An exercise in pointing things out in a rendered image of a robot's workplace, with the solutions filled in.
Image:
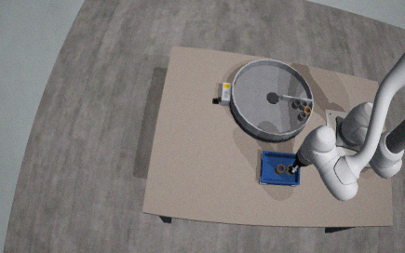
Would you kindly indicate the blue shallow tray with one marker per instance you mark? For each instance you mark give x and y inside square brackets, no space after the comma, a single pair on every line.
[270,161]

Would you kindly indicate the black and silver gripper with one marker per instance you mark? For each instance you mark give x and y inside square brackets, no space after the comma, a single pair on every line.
[294,166]

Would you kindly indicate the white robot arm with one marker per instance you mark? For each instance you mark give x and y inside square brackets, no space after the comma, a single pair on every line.
[341,173]

